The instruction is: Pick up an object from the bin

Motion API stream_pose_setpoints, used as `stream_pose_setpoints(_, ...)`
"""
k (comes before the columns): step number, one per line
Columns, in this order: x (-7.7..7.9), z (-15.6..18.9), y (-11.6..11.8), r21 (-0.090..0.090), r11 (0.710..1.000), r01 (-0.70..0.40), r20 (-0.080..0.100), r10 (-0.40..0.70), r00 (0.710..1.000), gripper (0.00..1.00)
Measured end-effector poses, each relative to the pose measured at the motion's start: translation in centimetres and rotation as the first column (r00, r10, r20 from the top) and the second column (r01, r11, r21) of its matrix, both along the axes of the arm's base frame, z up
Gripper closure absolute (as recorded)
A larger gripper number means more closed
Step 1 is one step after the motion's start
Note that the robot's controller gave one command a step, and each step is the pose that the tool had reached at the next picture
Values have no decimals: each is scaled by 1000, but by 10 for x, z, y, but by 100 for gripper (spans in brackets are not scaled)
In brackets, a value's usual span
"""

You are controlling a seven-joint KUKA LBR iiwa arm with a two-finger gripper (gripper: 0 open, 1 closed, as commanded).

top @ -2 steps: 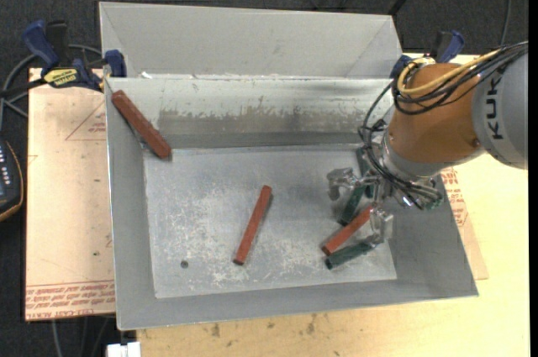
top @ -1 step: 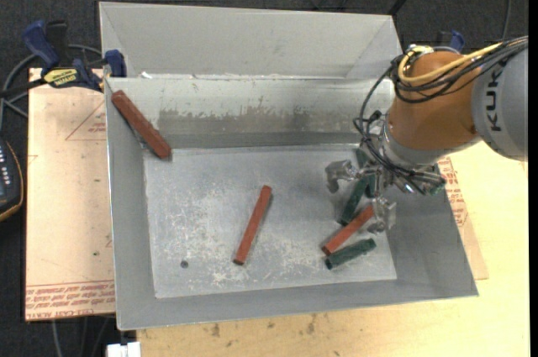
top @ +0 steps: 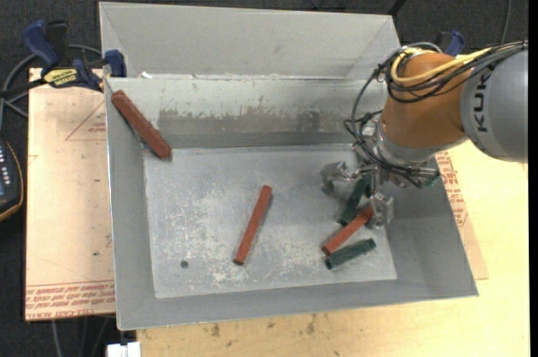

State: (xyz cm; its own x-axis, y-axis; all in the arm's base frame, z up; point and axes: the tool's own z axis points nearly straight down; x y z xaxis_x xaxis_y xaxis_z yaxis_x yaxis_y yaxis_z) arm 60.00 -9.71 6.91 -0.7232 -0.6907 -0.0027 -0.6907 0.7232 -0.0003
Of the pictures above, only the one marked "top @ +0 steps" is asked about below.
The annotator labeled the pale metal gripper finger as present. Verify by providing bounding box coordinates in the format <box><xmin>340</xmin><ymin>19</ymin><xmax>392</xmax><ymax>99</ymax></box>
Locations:
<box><xmin>369</xmin><ymin>191</ymin><xmax>395</xmax><ymax>228</ymax></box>
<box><xmin>320</xmin><ymin>160</ymin><xmax>360</xmax><ymax>195</ymax></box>

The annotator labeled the dark green flat block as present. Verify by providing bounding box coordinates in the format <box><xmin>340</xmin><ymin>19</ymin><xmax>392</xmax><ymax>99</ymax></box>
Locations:
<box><xmin>324</xmin><ymin>237</ymin><xmax>377</xmax><ymax>270</ymax></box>
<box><xmin>336</xmin><ymin>173</ymin><xmax>374</xmax><ymax>227</ymax></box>

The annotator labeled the red-brown flat block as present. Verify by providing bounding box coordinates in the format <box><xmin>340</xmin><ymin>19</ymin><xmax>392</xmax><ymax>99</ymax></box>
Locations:
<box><xmin>110</xmin><ymin>89</ymin><xmax>173</xmax><ymax>160</ymax></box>
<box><xmin>321</xmin><ymin>205</ymin><xmax>376</xmax><ymax>257</ymax></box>
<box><xmin>233</xmin><ymin>184</ymin><xmax>274</xmax><ymax>266</ymax></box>

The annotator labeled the grey metal bin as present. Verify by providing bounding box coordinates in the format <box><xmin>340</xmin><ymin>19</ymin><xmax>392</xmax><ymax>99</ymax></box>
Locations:
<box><xmin>98</xmin><ymin>1</ymin><xmax>480</xmax><ymax>332</ymax></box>

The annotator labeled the brown cardboard board red print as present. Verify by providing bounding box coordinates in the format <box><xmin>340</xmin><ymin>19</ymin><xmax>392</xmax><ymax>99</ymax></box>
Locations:
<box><xmin>24</xmin><ymin>66</ymin><xmax>491</xmax><ymax>323</ymax></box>

